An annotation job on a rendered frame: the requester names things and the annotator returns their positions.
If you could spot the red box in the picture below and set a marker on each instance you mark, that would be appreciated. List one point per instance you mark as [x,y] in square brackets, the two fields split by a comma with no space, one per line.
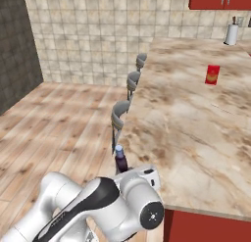
[212,74]

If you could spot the white paper towel roll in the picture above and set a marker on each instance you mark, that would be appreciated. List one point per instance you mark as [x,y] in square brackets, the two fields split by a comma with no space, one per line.
[231,34]

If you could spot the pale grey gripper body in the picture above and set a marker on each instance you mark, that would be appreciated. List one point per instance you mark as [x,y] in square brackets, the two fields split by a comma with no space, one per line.
[129,175]

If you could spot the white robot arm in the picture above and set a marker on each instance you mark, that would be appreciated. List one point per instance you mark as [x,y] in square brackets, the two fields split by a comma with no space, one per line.
[98,206]

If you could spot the red counter base cabinet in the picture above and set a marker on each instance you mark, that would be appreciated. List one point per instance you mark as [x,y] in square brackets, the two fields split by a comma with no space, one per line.
[209,228]

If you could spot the grey stool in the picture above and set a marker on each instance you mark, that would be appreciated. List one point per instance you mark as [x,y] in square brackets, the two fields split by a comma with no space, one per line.
[132,80]
[119,114]
[141,59]

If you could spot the purple bottle with blue cap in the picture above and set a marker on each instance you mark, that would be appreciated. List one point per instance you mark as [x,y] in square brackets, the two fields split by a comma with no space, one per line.
[121,161]

